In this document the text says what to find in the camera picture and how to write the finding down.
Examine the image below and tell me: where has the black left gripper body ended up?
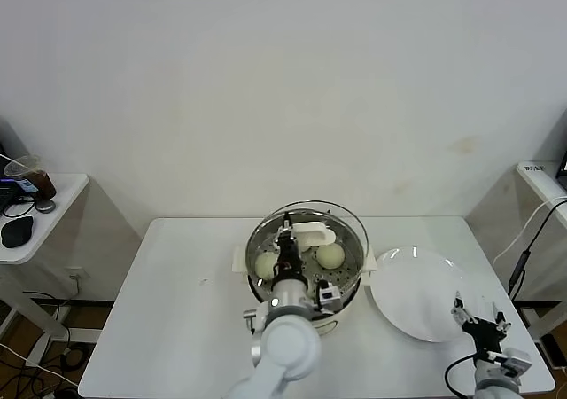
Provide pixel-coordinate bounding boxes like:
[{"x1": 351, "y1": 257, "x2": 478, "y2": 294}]
[{"x1": 274, "y1": 241, "x2": 307, "y2": 280}]

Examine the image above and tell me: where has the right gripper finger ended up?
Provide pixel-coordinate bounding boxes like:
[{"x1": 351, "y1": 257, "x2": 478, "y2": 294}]
[
  {"x1": 450, "y1": 290, "x2": 478, "y2": 327},
  {"x1": 490, "y1": 301, "x2": 510, "y2": 333}
]

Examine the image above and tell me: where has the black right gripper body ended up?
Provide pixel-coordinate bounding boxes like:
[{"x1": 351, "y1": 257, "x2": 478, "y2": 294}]
[{"x1": 460, "y1": 317, "x2": 509, "y2": 360}]

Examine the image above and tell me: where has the white steamed baozi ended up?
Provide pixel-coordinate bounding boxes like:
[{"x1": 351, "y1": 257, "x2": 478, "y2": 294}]
[
  {"x1": 316, "y1": 244, "x2": 346, "y2": 270},
  {"x1": 255, "y1": 253, "x2": 278, "y2": 280}
]

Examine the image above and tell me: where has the glass lid with cream handle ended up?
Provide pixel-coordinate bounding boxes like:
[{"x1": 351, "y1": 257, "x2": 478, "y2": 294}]
[{"x1": 247, "y1": 199, "x2": 371, "y2": 293}]

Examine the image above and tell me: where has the stainless steel steamer basket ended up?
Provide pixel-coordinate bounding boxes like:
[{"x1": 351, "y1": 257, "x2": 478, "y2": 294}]
[{"x1": 245, "y1": 209, "x2": 365, "y2": 312}]

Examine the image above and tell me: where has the white round plate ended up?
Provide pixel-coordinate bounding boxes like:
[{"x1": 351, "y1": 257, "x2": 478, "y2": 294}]
[{"x1": 369, "y1": 246, "x2": 480, "y2": 342}]

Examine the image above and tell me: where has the dark monitor edge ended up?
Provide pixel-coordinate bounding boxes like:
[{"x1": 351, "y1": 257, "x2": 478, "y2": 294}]
[{"x1": 554, "y1": 108, "x2": 567, "y2": 196}]

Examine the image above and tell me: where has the white side table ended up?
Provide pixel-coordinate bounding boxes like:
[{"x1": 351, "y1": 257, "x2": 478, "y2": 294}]
[{"x1": 0, "y1": 172, "x2": 143, "y2": 345}]

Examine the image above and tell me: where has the plastic iced coffee cup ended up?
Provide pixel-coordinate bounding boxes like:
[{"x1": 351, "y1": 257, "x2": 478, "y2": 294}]
[{"x1": 3, "y1": 153, "x2": 58, "y2": 200}]

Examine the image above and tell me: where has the black computer mouse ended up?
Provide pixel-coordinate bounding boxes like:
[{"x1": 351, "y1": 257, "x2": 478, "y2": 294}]
[{"x1": 1, "y1": 215, "x2": 35, "y2": 248}]

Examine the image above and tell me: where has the dark device with blue light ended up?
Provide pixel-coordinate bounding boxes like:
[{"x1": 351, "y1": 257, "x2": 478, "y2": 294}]
[{"x1": 0, "y1": 175, "x2": 28, "y2": 203}]

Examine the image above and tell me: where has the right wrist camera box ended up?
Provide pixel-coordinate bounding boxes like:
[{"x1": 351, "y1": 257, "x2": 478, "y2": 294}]
[{"x1": 499, "y1": 347, "x2": 532, "y2": 377}]

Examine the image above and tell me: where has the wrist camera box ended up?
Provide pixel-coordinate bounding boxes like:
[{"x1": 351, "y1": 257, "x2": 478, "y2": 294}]
[
  {"x1": 314, "y1": 279, "x2": 341, "y2": 308},
  {"x1": 499, "y1": 347, "x2": 532, "y2": 377}
]

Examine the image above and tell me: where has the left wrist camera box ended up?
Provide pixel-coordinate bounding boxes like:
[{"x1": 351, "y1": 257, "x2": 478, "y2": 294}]
[{"x1": 314, "y1": 279, "x2": 341, "y2": 308}]

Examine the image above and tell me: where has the black cable with adapter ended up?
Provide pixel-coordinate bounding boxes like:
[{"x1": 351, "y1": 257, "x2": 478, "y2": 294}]
[{"x1": 507, "y1": 199, "x2": 567, "y2": 302}]

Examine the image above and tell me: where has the white cable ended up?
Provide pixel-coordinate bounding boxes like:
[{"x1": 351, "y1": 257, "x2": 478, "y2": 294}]
[{"x1": 491, "y1": 197, "x2": 567, "y2": 267}]

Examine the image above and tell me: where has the black floor cable bundle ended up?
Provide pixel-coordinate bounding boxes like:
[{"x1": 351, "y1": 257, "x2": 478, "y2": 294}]
[{"x1": 0, "y1": 290, "x2": 92, "y2": 399}]

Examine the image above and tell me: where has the thin black desk cable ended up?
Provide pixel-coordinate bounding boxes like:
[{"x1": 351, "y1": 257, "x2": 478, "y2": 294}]
[{"x1": 0, "y1": 193, "x2": 37, "y2": 218}]

